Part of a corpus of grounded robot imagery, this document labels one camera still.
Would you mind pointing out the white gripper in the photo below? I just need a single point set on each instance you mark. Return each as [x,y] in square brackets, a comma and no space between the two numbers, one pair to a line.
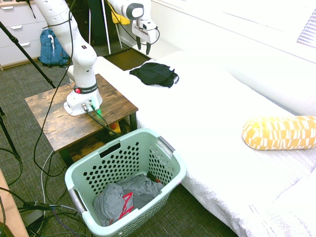
[140,30]

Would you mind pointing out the black garment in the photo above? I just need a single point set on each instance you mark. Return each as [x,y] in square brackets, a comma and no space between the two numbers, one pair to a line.
[153,74]

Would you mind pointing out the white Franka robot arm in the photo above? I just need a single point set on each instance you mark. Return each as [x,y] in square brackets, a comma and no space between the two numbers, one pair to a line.
[81,56]

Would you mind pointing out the mint green laundry basket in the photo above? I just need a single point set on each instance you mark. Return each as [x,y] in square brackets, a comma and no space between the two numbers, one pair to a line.
[118,158]

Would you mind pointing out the dark brown rug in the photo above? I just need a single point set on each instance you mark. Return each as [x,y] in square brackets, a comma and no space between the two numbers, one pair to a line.
[126,58]

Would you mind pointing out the yellow hanging garment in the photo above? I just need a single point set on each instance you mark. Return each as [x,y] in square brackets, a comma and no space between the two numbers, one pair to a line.
[118,17]

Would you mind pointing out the white pole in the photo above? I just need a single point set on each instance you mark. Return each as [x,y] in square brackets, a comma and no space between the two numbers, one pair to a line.
[106,27]

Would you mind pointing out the yellow emergency stop button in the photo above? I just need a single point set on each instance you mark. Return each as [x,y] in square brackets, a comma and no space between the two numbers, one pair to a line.
[117,127]

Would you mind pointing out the blue backpack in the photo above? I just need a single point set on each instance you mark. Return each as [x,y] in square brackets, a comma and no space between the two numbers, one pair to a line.
[48,51]

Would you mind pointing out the white bed blanket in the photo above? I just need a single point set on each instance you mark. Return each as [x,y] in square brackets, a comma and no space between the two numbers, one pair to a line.
[209,118]

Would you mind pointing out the rustic wooden side table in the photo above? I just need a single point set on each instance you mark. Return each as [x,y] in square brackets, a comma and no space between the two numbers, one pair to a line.
[69,126]

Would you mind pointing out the white drawer dresser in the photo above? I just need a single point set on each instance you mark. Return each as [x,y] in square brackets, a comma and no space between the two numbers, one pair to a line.
[17,27]

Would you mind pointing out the dark garment with red trim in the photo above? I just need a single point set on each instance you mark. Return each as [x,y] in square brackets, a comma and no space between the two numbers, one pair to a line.
[154,178]

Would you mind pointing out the gray shirt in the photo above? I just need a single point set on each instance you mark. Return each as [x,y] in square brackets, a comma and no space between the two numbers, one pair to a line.
[111,202]

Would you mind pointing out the yellow white patterned bolster pillow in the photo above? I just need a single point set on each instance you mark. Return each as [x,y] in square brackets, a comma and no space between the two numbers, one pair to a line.
[279,133]

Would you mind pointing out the black tripod leg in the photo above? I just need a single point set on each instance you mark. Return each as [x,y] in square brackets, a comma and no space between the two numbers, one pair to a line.
[8,135]

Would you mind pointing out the window blind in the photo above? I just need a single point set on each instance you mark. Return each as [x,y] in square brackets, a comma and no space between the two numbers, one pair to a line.
[308,32]

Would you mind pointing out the black power adapter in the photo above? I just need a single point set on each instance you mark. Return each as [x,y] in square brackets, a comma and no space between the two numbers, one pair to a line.
[33,217]

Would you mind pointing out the light wooden furniture edge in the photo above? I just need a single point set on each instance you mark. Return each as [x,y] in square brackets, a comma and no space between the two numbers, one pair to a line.
[10,212]

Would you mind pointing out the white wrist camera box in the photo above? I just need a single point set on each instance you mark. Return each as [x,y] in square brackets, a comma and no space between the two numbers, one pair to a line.
[149,25]

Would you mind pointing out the black camera tripod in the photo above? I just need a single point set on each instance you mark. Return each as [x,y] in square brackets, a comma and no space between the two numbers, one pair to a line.
[27,55]

